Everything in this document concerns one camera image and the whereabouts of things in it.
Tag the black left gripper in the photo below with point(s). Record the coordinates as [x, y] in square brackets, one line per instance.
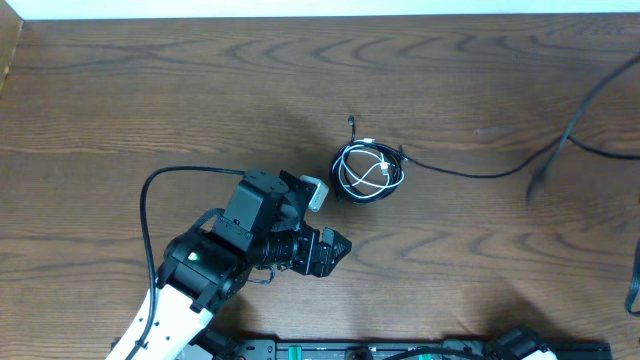
[322, 265]

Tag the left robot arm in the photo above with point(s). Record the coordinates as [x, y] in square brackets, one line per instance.
[262, 227]

